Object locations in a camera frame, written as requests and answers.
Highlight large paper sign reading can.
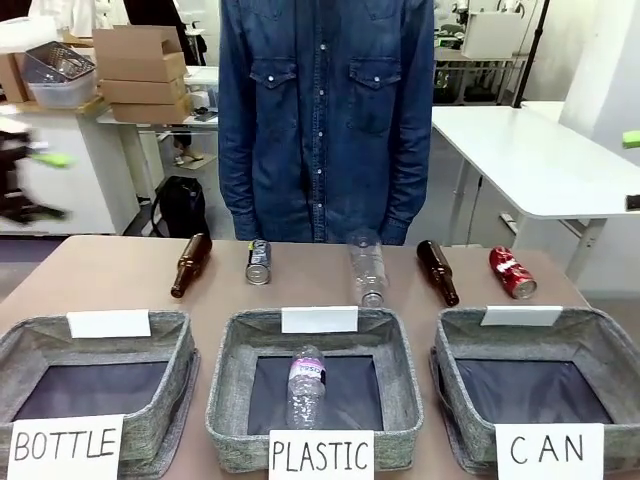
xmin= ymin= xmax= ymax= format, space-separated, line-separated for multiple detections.
xmin=494 ymin=422 xmax=605 ymax=480

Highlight black tripod pole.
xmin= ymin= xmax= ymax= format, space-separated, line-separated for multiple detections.
xmin=509 ymin=0 xmax=552 ymax=109

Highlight black backpack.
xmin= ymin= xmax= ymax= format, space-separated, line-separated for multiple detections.
xmin=150 ymin=175 xmax=212 ymax=240

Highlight clear plastic storage bin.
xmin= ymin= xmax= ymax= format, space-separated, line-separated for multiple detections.
xmin=22 ymin=49 xmax=99 ymax=110

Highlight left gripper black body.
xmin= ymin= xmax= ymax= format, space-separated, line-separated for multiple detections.
xmin=0 ymin=130 xmax=40 ymax=226

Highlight small white card plastic basket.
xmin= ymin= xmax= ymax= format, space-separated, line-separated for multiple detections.
xmin=281 ymin=305 xmax=360 ymax=335

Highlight clear plastic bottle without label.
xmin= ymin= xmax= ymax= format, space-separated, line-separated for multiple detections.
xmin=346 ymin=230 xmax=390 ymax=308

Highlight grey fabric basket labelled bottle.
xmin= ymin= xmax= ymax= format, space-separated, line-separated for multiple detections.
xmin=0 ymin=309 xmax=201 ymax=480

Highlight small brown cardboard box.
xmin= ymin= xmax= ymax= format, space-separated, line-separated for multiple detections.
xmin=0 ymin=49 xmax=32 ymax=104

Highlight crushed red can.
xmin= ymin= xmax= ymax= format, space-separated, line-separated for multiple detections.
xmin=488 ymin=245 xmax=538 ymax=300

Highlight grey fabric basket labelled can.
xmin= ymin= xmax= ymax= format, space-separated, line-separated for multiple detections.
xmin=429 ymin=305 xmax=640 ymax=475

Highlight small white card can basket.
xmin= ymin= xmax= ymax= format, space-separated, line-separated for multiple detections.
xmin=480 ymin=304 xmax=565 ymax=327

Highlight clear plastic bottle pink label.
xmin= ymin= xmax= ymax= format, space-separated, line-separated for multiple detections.
xmin=285 ymin=343 xmax=329 ymax=430

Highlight large white desk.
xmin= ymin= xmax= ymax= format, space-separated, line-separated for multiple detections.
xmin=430 ymin=101 xmax=640 ymax=297

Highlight metal mesh basket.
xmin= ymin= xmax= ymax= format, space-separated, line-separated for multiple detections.
xmin=23 ymin=41 xmax=97 ymax=85

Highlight flat closed cardboard box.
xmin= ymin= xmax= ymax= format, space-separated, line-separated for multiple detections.
xmin=108 ymin=94 xmax=194 ymax=124
xmin=98 ymin=74 xmax=189 ymax=106

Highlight large paper sign reading plastic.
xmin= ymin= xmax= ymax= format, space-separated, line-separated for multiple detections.
xmin=268 ymin=428 xmax=376 ymax=480

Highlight small white card bottle basket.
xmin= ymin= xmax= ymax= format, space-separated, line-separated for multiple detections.
xmin=67 ymin=309 xmax=152 ymax=339

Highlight brown glass bottle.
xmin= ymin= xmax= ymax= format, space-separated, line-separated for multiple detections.
xmin=416 ymin=239 xmax=460 ymax=307
xmin=170 ymin=232 xmax=214 ymax=300

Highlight white box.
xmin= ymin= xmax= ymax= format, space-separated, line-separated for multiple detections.
xmin=459 ymin=11 xmax=524 ymax=59

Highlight person in blue denim shirt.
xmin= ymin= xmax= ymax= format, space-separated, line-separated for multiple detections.
xmin=218 ymin=0 xmax=436 ymax=246

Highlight white table with boxes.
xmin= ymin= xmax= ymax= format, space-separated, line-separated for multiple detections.
xmin=94 ymin=64 xmax=221 ymax=204

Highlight open cardboard box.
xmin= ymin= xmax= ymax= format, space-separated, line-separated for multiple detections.
xmin=92 ymin=25 xmax=189 ymax=82

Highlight large paper sign reading bottle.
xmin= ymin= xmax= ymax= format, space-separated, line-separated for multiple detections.
xmin=8 ymin=413 xmax=125 ymax=480

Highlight grey fabric basket labelled plastic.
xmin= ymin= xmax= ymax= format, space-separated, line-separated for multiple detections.
xmin=205 ymin=307 xmax=425 ymax=474

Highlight crushed silver blue can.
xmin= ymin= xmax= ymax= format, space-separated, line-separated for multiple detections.
xmin=244 ymin=238 xmax=274 ymax=286

